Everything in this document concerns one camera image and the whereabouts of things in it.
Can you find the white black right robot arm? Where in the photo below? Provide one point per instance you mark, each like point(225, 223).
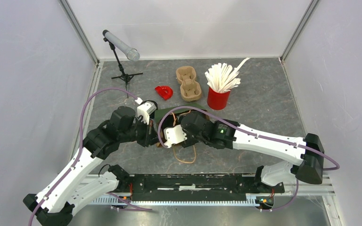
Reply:
point(301, 157)

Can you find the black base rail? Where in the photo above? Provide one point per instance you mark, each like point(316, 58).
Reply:
point(194, 187)

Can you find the brown cardboard cup carrier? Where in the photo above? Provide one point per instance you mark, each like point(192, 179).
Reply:
point(189, 87)

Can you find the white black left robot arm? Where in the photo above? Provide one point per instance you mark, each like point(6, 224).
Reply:
point(59, 202)

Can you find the red cylindrical straw holder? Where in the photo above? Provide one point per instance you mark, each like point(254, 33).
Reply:
point(217, 101)

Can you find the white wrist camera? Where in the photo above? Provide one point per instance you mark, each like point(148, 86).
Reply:
point(174, 135)
point(145, 109)

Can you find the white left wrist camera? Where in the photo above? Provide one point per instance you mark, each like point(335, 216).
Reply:
point(145, 109)

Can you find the grey microphone on stand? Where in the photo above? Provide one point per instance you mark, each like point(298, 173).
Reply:
point(131, 54)

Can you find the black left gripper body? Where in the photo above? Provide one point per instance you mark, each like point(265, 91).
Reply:
point(143, 133)

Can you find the brown paper bag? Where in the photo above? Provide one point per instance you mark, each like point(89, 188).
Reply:
point(177, 152)

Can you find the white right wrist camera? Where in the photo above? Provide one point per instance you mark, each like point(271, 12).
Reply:
point(174, 135)

